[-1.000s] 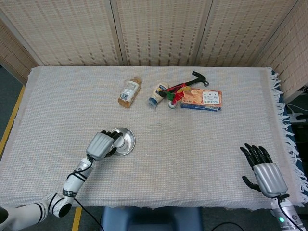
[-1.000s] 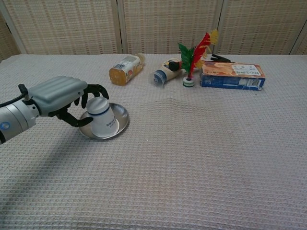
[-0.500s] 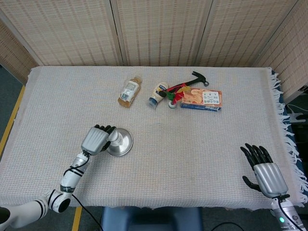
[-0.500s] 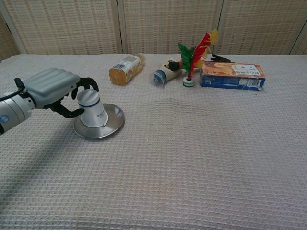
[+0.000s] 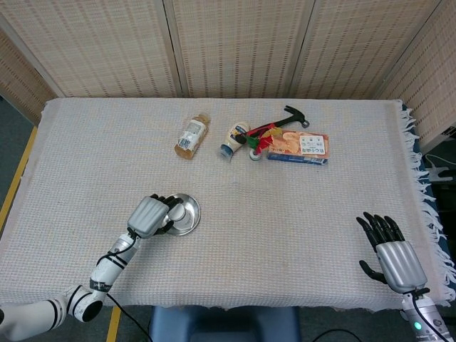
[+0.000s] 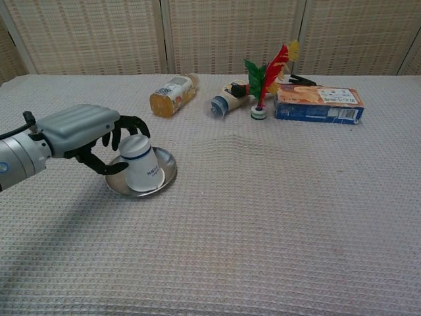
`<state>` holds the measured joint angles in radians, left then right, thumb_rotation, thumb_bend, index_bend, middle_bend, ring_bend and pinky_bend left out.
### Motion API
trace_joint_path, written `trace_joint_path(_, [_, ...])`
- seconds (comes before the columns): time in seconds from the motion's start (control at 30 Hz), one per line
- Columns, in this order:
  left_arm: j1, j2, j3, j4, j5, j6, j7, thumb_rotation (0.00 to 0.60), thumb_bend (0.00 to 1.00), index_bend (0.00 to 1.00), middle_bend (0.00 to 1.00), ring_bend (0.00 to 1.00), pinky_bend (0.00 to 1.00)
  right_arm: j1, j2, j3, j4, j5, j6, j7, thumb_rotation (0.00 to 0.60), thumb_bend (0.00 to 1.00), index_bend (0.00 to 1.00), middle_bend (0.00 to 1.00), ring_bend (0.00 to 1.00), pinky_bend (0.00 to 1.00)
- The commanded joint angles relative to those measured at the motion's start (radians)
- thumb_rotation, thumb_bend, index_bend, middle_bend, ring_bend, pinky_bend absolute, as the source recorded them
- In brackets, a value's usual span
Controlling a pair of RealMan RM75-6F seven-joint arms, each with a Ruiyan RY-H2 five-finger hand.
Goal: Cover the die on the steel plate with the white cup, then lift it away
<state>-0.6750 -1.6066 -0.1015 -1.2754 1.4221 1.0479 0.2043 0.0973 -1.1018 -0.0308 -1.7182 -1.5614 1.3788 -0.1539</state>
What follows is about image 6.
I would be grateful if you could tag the black clip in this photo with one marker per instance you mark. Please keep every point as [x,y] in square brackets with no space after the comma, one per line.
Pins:
[301,80]

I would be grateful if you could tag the woven folding screen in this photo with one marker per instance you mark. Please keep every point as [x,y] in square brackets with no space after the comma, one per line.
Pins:
[210,34]

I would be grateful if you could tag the blue orange snack box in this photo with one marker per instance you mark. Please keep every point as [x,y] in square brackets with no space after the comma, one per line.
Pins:
[317,103]

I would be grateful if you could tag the white paper cup blue band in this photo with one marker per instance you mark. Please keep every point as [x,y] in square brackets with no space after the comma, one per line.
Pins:
[141,166]

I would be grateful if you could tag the orange juice bottle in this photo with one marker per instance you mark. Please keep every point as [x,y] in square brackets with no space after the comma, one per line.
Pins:
[172,95]

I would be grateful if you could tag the colourful feather shuttlecock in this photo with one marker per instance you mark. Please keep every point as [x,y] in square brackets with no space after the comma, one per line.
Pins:
[263,77]

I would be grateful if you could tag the beige waffle tablecloth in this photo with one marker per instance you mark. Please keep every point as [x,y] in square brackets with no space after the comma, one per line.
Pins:
[230,230]

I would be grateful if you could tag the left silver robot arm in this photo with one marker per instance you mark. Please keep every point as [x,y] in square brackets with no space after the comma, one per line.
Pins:
[18,158]

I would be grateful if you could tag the round metal plate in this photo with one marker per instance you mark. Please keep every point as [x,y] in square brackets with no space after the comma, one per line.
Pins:
[167,164]

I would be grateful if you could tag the cream tube with blue cap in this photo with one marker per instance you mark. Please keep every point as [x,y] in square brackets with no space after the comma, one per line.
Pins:
[227,100]

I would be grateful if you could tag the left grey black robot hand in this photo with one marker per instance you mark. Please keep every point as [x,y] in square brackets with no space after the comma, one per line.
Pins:
[75,128]

